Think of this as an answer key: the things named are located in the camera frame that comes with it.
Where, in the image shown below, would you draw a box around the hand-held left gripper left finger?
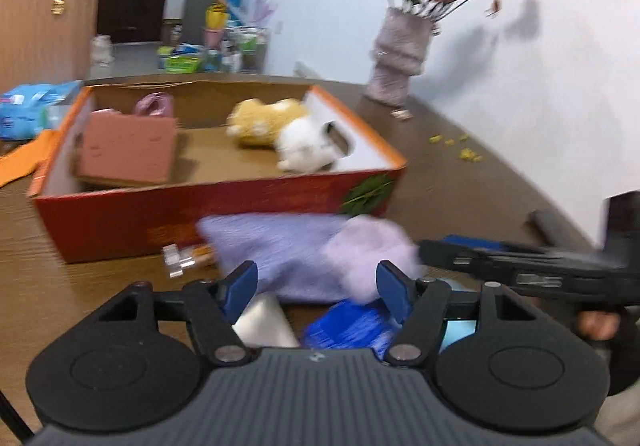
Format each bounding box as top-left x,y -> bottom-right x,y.
92,260 -> 259,368

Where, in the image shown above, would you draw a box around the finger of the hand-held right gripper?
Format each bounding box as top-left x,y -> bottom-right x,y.
417,236 -> 631,313

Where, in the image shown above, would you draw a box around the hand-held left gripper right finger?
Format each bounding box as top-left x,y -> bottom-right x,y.
376,260 -> 543,368

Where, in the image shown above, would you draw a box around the white round sponge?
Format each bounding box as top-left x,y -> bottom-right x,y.
232,293 -> 302,350

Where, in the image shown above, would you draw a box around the purple knitted cloth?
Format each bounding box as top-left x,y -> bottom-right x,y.
196,213 -> 353,303

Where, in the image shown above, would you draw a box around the light blue plush toy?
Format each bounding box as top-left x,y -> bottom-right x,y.
439,277 -> 479,353

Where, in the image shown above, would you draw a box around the orange cardboard box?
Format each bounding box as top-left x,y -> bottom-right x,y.
27,73 -> 408,265

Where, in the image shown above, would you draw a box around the yellow and white plush toy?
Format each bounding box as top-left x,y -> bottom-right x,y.
226,98 -> 352,173

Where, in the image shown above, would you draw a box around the pink rectangular sponge block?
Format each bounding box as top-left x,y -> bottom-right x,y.
75,108 -> 179,187

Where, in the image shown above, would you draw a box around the pink satin bow scrunchie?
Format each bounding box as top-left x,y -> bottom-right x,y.
133,92 -> 176,119

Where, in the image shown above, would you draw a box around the person's right hand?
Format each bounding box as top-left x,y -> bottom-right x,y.
574,311 -> 622,342

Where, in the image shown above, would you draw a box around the blue foil packet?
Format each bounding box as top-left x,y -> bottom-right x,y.
300,299 -> 402,361

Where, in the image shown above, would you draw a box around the small clear plastic clip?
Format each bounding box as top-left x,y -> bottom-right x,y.
161,243 -> 217,278

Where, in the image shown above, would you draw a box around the scattered yellow petals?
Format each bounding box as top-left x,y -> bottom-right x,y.
427,133 -> 485,163

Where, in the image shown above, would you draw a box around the green packet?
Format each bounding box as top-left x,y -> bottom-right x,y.
158,45 -> 208,74

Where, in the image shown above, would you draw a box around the pink textured vase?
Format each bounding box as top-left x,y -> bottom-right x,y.
364,8 -> 437,110

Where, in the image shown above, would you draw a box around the orange cloth strip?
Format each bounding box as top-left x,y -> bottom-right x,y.
0,129 -> 65,188

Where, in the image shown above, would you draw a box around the yellow bag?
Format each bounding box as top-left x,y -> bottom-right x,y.
203,1 -> 232,48

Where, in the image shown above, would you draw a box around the blue wet wipes pack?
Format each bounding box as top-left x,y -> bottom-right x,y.
0,80 -> 85,143

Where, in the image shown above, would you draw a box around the pink hard-shell suitcase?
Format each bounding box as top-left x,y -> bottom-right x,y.
0,0 -> 99,94

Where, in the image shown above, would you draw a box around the wire rack with bottles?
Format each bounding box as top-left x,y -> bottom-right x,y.
219,25 -> 272,74

